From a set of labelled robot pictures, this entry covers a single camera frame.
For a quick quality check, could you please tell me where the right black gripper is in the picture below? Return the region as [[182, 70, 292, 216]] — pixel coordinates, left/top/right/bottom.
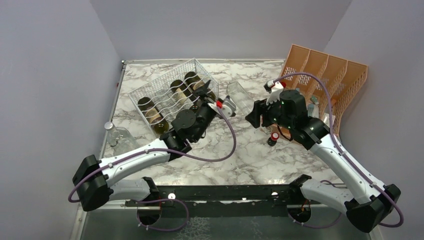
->
[[245, 93, 294, 130]]

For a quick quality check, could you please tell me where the silver-neck green wine bottle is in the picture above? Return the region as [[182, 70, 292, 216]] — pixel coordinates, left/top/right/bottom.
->
[[184, 71, 217, 101]]

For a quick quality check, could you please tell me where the dark-neck green wine bottle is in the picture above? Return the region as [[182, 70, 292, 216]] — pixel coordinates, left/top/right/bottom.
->
[[168, 79, 200, 115]]

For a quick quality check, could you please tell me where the clear square glass bottle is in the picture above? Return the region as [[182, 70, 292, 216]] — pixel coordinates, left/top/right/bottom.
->
[[226, 81, 255, 117]]

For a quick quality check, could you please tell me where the clear textured glass bottle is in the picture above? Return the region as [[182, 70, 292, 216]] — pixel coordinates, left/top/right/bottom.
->
[[154, 89, 187, 122]]

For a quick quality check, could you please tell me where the clear jar silver lid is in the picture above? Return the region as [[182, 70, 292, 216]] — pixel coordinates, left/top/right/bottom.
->
[[104, 121, 140, 156]]

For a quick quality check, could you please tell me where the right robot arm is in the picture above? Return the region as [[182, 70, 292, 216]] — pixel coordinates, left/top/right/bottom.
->
[[245, 90, 401, 233]]

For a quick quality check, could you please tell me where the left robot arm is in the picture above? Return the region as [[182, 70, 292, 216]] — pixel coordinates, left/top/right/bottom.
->
[[68, 83, 225, 212]]

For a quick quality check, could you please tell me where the small red-cap black bottle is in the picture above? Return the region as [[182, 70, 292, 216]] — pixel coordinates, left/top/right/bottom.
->
[[267, 132, 280, 147]]

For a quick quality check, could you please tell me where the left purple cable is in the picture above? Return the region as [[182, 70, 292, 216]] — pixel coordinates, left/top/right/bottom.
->
[[67, 105, 238, 204]]

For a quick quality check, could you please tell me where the purple cable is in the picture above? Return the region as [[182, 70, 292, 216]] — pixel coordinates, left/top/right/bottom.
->
[[67, 105, 238, 204], [273, 72, 405, 229]]

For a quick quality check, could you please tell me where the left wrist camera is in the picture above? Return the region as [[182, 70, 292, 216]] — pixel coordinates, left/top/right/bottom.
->
[[216, 95, 237, 119]]

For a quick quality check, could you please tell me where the white wire wine rack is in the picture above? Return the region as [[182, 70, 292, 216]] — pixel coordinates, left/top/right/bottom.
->
[[128, 58, 219, 136]]

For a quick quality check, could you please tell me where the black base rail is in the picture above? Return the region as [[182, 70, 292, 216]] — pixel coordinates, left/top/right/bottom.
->
[[124, 183, 332, 220]]

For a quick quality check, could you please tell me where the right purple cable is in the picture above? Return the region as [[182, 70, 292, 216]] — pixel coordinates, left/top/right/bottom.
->
[[273, 72, 405, 229]]

